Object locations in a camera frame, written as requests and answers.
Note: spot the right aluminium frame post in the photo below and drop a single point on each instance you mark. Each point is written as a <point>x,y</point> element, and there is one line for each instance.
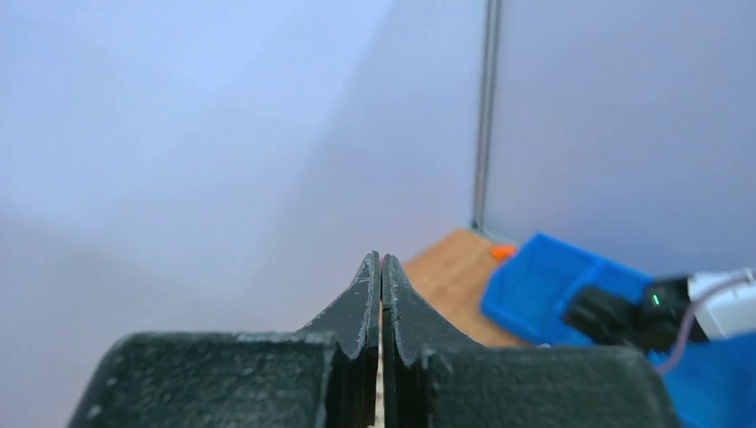
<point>489,61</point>

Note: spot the blue plastic bin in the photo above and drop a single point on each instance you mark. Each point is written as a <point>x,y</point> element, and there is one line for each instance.
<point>711,384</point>

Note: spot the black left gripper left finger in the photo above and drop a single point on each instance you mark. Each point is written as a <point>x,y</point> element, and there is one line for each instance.
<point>322,375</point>

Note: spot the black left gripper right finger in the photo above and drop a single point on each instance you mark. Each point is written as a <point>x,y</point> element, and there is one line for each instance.
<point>434,375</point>

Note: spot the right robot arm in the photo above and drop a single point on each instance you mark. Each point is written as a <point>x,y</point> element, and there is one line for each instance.
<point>701,307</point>

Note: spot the small orange object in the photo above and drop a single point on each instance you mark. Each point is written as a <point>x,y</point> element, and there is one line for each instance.
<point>503,252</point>

